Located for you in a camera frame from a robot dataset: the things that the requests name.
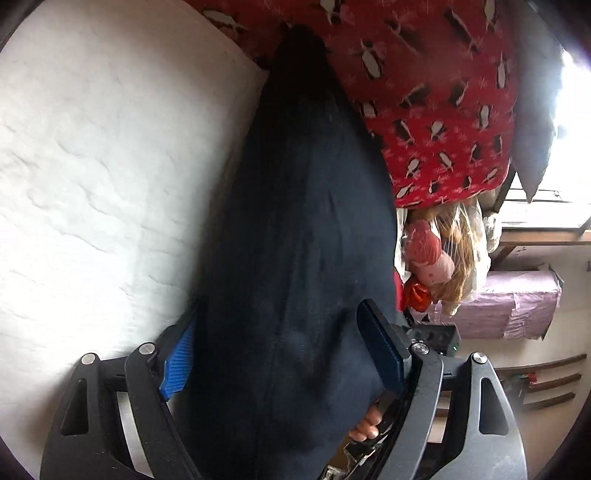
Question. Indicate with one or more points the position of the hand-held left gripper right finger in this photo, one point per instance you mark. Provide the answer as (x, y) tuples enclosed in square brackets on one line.
[(383, 355)]

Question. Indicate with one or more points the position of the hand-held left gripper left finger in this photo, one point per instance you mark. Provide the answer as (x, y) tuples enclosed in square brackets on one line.
[(178, 360)]

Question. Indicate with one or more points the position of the dark navy pinstriped jacket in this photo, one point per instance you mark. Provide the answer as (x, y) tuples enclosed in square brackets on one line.
[(300, 258)]

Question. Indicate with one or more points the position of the person's right hand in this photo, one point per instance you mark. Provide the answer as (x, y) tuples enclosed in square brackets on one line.
[(364, 427)]

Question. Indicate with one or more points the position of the doll in plastic bag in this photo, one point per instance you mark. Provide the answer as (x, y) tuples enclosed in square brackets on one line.
[(438, 258)]

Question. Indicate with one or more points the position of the purple cloth covered box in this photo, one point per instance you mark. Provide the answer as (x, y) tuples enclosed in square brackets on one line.
[(508, 302)]

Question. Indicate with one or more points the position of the wooden slatted rack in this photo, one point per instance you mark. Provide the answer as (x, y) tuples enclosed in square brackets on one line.
[(540, 381)]

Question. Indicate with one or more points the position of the wooden window sill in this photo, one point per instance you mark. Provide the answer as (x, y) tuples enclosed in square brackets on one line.
[(540, 237)]

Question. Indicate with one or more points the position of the white bed sheet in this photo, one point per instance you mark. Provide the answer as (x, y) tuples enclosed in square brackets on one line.
[(111, 184)]

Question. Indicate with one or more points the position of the grey pillow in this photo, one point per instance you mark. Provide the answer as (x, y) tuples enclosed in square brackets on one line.
[(535, 115)]

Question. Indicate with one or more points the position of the red penguin print blanket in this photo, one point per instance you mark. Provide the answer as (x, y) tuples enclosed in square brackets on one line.
[(429, 92)]

